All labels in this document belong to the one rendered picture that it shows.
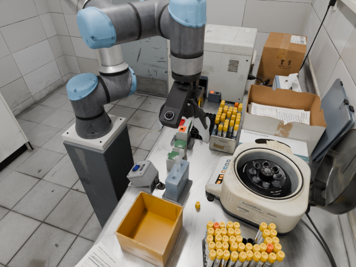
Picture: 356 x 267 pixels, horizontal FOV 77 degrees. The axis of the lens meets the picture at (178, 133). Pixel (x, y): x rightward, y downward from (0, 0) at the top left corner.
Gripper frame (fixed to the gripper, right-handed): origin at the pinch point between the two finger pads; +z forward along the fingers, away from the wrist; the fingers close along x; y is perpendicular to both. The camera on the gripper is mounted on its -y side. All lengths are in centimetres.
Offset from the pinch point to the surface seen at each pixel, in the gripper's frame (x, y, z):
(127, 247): 4.1, -27.0, 16.8
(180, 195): -2.0, -5.2, 20.0
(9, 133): 170, 33, 80
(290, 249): -36.0, -9.1, 20.9
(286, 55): -26, 96, 6
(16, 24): 239, 124, 23
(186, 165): -1.5, 0.2, 10.9
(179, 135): 7.9, 17.2, 15.5
